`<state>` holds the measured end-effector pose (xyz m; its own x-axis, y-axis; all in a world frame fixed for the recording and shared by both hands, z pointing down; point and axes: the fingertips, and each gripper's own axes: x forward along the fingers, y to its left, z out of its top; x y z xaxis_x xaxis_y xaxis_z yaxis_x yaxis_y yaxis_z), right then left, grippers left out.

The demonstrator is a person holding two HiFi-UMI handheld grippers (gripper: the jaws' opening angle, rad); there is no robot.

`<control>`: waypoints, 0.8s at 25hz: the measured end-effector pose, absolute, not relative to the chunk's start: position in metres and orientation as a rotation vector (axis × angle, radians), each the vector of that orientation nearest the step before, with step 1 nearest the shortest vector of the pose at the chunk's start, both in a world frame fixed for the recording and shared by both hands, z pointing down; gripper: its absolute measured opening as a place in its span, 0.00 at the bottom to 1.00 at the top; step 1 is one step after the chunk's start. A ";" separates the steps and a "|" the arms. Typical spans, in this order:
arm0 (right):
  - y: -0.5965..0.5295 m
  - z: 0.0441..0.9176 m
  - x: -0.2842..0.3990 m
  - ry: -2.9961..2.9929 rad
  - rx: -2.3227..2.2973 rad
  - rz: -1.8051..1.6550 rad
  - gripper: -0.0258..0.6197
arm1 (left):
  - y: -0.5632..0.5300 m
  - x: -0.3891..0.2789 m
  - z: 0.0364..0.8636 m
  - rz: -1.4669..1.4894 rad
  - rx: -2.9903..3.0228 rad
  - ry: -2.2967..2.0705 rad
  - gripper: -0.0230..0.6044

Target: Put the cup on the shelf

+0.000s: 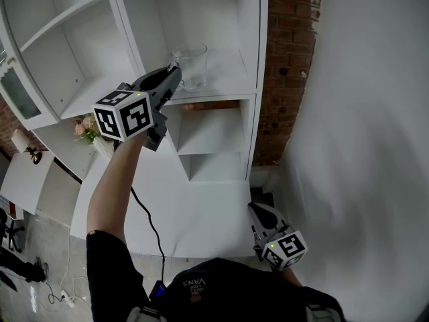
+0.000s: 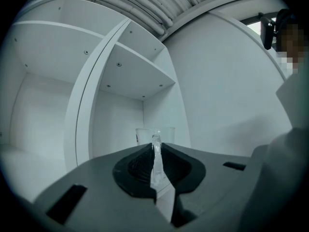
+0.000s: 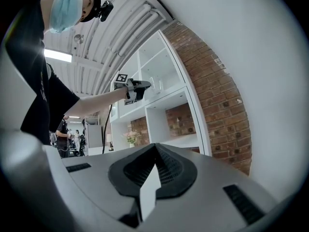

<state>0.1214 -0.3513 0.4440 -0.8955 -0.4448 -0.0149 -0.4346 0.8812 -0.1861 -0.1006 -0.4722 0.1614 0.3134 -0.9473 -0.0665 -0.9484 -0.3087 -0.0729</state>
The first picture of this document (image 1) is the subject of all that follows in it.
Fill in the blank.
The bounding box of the black equipment on floor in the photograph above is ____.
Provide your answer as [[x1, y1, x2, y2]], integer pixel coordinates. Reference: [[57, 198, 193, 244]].
[[0, 249, 50, 292]]

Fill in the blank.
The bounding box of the white floor cable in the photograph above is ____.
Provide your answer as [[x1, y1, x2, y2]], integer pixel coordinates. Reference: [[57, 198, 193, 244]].
[[29, 236, 92, 314]]

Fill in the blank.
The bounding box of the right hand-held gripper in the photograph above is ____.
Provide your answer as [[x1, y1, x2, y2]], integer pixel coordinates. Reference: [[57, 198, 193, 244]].
[[247, 202, 309, 272]]

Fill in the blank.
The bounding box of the person's black shirt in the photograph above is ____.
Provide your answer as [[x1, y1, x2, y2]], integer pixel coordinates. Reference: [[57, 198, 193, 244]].
[[86, 229, 347, 322]]

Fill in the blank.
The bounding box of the white side table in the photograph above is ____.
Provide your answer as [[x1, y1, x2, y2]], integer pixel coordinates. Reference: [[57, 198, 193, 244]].
[[0, 150, 83, 216]]

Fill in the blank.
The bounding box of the white shelf unit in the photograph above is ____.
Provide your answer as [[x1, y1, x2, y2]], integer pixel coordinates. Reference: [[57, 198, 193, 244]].
[[0, 0, 269, 258]]

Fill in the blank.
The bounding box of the pink flower bouquet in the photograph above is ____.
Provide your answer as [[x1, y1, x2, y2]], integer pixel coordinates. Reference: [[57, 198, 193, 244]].
[[73, 113, 102, 144]]

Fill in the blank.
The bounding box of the person's right forearm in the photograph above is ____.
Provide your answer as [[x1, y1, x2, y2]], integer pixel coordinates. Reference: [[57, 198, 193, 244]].
[[284, 267, 305, 288]]

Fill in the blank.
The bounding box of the black office chair base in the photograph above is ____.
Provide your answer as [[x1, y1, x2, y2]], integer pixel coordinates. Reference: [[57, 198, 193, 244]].
[[0, 207, 26, 254]]

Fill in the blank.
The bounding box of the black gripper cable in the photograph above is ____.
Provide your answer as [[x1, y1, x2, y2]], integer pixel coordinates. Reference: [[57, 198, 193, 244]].
[[129, 185, 166, 283]]

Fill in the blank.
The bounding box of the person's left forearm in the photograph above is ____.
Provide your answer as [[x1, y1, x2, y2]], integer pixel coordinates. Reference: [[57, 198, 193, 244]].
[[86, 133, 149, 238]]

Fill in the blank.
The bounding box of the black device with blue screen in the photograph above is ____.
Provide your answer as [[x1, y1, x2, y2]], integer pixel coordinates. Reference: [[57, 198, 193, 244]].
[[148, 279, 168, 302]]

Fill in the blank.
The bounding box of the white power strip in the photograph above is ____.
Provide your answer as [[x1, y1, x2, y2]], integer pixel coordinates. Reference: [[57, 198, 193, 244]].
[[59, 289, 78, 307]]

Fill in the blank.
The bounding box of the clear glass cup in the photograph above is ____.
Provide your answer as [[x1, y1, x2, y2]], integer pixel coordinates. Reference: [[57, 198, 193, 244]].
[[170, 42, 209, 92]]

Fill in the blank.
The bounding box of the white ribbed vase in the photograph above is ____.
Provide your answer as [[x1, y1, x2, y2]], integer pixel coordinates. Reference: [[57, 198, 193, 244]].
[[92, 136, 115, 161]]

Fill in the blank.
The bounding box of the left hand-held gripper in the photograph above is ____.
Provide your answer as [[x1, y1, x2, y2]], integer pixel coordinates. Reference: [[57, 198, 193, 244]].
[[92, 63, 184, 152]]

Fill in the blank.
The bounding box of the small table lamp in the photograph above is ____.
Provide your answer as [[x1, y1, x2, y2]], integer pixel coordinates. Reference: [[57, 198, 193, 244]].
[[10, 127, 44, 165]]

